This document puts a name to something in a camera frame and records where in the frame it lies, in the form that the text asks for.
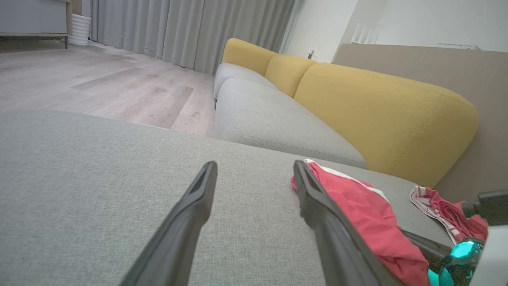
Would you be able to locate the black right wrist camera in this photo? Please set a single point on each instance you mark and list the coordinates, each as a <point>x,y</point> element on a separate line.
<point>490,206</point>

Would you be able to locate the red white numbered jersey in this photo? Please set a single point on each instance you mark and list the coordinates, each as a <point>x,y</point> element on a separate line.
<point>369,214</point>

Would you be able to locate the grey sofa chaise seat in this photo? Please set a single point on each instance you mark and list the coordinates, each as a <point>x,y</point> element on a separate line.
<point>99,178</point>

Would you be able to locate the white vented box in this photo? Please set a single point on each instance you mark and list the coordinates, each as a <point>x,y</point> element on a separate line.
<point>458,46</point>

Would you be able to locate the grey pleated curtain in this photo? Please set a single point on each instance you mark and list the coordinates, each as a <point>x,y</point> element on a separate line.
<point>190,31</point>

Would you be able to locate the large grey seat cushion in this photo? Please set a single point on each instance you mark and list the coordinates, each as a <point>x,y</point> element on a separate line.
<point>270,119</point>

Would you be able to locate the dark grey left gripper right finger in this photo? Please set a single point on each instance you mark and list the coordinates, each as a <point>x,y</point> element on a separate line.
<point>333,238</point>

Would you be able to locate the white slatted rack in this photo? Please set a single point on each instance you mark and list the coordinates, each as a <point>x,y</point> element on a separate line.
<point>363,35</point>

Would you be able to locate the mint and beige TV cabinet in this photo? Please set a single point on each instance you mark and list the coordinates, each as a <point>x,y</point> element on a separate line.
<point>31,18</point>

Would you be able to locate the red white striped garment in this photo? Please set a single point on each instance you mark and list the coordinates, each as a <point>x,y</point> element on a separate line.
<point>448,214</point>

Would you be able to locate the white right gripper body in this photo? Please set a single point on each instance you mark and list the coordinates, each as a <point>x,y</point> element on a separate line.
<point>492,258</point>

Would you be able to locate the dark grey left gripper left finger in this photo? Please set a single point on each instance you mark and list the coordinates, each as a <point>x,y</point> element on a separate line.
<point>182,230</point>

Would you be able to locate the yellow and grey sofa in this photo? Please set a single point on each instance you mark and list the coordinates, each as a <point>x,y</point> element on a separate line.
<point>377,115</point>

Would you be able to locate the white ribbed plant pot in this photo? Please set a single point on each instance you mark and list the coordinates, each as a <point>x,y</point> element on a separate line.
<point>80,29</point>

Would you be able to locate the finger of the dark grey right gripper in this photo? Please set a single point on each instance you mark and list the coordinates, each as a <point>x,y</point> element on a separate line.
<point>428,250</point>

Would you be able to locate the small grey seat cushion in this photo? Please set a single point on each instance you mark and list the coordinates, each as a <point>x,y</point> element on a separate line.
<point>234,73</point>

